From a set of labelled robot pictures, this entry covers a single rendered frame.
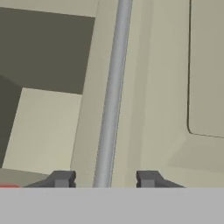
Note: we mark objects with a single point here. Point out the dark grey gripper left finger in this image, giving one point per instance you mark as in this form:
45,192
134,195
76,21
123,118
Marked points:
62,178

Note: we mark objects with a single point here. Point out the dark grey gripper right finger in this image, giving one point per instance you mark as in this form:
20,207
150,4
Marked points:
148,178

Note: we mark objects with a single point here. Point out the red bar soap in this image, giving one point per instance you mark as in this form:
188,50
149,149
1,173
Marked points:
8,185

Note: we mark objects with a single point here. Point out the beige cabinet door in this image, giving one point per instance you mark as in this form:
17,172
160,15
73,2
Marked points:
157,93

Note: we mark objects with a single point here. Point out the beige open cabinet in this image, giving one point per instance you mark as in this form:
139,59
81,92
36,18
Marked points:
40,93

